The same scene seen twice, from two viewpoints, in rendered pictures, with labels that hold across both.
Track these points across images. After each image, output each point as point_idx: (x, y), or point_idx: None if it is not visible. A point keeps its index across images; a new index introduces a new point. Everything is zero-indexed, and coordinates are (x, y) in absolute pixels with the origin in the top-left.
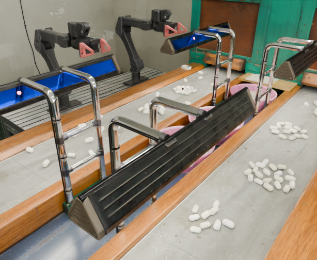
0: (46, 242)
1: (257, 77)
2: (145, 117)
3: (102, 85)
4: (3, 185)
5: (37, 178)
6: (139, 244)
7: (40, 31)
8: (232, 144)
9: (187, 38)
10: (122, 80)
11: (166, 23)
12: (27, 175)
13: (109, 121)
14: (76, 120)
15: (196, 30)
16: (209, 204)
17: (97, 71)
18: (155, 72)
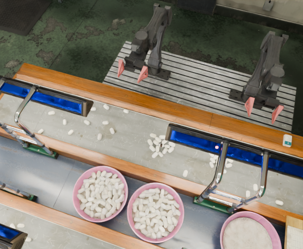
0: (4, 149)
1: None
2: (141, 145)
3: (215, 75)
4: (27, 104)
5: (37, 117)
6: None
7: (155, 7)
8: (108, 237)
9: (205, 141)
10: (238, 86)
11: (261, 95)
12: (40, 109)
13: (123, 120)
14: (109, 99)
15: (225, 144)
16: (30, 234)
17: (63, 104)
18: (284, 106)
